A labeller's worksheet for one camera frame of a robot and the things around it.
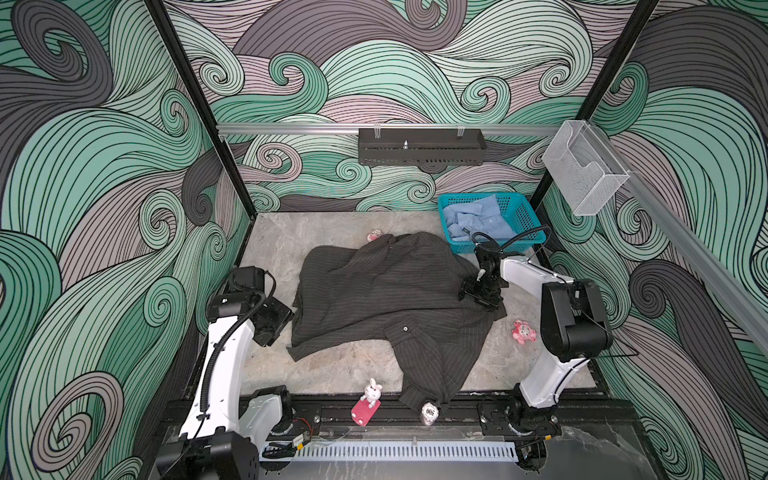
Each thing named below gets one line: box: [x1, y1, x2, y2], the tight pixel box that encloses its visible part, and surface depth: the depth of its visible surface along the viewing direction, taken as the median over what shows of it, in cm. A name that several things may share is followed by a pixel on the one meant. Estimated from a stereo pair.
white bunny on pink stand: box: [351, 378, 383, 427], surface depth 74 cm
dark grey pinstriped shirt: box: [287, 231, 507, 408], surface depth 92 cm
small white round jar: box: [421, 402, 439, 426], surface depth 71 cm
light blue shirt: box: [444, 194, 517, 241], surface depth 116 cm
